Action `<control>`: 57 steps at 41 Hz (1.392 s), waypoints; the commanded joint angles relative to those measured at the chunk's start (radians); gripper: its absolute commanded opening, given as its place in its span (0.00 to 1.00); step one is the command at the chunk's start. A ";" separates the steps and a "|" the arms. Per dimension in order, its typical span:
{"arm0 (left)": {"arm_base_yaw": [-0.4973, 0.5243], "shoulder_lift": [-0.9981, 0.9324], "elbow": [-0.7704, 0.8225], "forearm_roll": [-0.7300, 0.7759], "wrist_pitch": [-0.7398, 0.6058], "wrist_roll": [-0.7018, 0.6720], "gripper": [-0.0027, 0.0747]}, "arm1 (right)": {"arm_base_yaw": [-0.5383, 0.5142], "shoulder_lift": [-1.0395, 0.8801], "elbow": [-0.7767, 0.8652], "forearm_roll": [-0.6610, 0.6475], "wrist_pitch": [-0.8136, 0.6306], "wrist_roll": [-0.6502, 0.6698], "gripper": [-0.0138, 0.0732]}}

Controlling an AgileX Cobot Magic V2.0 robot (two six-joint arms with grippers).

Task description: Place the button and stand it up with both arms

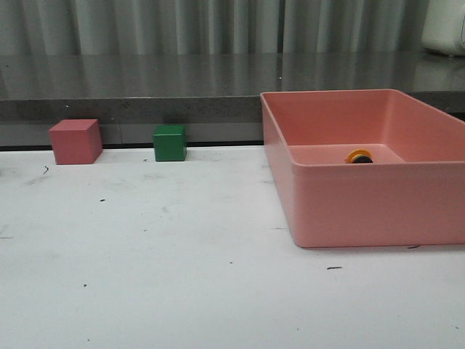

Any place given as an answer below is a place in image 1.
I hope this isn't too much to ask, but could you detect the green cube block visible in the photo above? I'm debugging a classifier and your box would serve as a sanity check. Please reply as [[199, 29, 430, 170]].
[[153, 124, 187, 162]]

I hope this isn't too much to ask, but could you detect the grey pleated curtain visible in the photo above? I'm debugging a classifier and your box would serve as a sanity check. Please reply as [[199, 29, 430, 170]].
[[1, 1, 428, 55]]

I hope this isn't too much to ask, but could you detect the pink cube block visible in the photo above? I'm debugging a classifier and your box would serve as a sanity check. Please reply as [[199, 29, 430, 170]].
[[49, 119, 102, 165]]

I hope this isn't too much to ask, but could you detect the grey stone counter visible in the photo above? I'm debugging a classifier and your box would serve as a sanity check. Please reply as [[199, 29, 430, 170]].
[[1, 51, 464, 149]]

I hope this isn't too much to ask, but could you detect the yellow push button switch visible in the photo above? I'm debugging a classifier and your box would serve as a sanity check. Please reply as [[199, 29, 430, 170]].
[[345, 148, 373, 164]]

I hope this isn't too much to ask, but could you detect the white appliance on counter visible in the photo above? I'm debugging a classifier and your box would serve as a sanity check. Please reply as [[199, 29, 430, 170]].
[[421, 0, 464, 56]]

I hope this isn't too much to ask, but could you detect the pink plastic bin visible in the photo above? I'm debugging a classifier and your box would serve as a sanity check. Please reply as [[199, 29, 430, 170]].
[[261, 89, 464, 248]]

